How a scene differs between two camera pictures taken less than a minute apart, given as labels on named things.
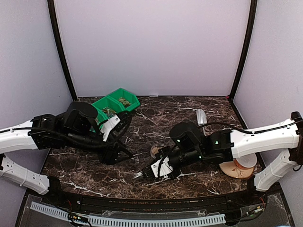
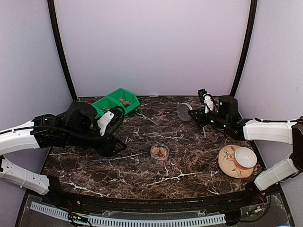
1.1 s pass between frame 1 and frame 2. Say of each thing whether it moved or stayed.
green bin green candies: stayed
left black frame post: stayed
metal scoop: moved
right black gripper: moved
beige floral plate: stayed
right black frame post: stayed
